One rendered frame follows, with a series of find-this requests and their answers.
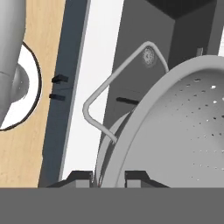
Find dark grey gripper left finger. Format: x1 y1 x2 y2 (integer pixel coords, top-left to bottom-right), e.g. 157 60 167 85
47 170 95 189

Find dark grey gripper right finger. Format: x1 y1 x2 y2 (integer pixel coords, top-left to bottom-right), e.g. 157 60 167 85
124 170 171 189

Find grey metal colander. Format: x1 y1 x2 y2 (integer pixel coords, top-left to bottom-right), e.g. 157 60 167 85
82 40 224 189

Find small black bar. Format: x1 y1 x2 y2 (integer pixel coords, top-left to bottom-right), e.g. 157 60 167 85
115 96 140 106

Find white round disc black rim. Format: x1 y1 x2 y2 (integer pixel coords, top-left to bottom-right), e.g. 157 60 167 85
0 41 43 132

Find dark blue-grey cupboard front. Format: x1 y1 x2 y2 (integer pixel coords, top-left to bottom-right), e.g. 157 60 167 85
38 0 92 188

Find black cupboard handle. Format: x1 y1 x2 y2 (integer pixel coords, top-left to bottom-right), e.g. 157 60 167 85
48 93 67 102
51 74 70 85

